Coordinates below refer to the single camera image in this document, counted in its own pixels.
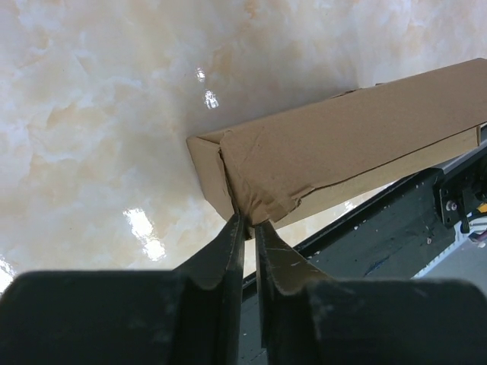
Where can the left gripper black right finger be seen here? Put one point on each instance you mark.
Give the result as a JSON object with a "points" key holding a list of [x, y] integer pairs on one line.
{"points": [[309, 317]]}

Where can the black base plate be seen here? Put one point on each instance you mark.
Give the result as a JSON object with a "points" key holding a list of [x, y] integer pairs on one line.
{"points": [[395, 235]]}

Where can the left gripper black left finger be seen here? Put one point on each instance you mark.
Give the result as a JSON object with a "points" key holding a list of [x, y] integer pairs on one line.
{"points": [[188, 315]]}

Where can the brown cardboard paper box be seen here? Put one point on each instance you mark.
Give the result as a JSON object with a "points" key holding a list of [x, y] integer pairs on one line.
{"points": [[291, 165]]}

